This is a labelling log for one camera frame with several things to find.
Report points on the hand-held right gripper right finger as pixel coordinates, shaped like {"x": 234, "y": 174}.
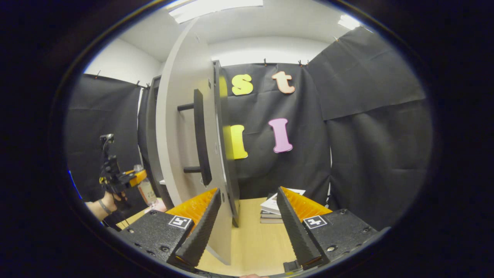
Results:
{"x": 295, "y": 231}

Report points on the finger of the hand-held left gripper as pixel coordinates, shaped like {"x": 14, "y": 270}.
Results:
{"x": 137, "y": 177}

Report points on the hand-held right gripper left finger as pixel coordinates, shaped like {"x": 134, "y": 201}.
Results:
{"x": 204, "y": 231}

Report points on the clear plastic bottle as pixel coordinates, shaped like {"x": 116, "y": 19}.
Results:
{"x": 147, "y": 193}

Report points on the grey book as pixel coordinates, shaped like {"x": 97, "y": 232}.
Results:
{"x": 270, "y": 218}

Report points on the white photo cover book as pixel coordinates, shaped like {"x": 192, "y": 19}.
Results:
{"x": 272, "y": 204}

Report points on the black backdrop cloth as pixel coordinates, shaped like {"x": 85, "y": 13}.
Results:
{"x": 366, "y": 154}

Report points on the long ceiling light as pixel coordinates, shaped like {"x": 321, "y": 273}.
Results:
{"x": 216, "y": 8}

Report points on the small ceiling light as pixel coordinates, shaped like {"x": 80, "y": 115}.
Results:
{"x": 349, "y": 22}

